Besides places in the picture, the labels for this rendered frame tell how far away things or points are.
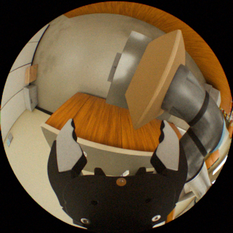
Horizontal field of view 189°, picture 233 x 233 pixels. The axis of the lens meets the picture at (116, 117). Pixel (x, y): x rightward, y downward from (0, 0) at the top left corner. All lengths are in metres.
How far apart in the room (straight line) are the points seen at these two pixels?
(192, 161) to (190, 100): 0.14
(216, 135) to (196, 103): 0.10
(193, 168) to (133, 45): 0.40
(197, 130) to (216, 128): 0.06
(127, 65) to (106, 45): 1.04
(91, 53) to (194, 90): 1.27
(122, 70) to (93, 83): 1.03
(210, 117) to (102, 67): 1.24
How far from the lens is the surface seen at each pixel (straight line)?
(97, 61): 1.26
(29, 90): 2.08
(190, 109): 0.18
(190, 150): 0.21
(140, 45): 0.31
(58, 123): 0.71
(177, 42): 0.16
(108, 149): 0.54
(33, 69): 2.15
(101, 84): 1.27
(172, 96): 0.17
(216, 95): 2.40
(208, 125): 0.21
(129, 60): 0.29
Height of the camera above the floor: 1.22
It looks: 55 degrees down
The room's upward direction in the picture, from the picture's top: 180 degrees counter-clockwise
